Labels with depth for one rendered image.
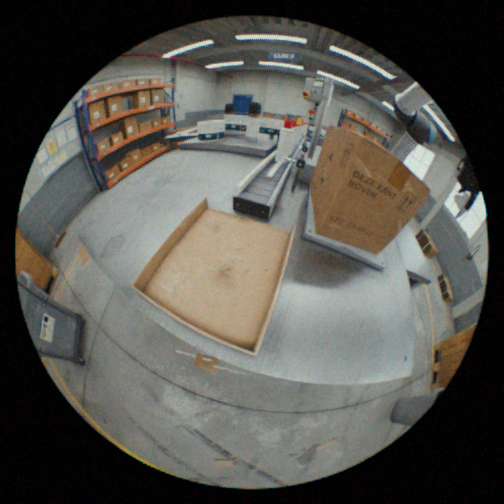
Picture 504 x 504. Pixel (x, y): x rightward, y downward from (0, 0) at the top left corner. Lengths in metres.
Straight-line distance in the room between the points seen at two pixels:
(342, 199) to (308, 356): 0.32
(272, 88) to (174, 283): 8.84
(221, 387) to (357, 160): 1.26
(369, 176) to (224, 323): 0.40
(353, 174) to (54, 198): 4.46
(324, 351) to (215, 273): 0.27
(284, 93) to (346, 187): 8.52
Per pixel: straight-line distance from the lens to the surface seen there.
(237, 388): 1.16
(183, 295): 0.30
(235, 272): 0.30
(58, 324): 1.69
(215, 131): 1.13
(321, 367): 0.32
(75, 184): 4.44
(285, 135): 0.68
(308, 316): 0.31
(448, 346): 3.32
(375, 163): 0.34
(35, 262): 2.99
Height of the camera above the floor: 1.10
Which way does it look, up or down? 54 degrees down
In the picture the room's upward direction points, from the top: 9 degrees clockwise
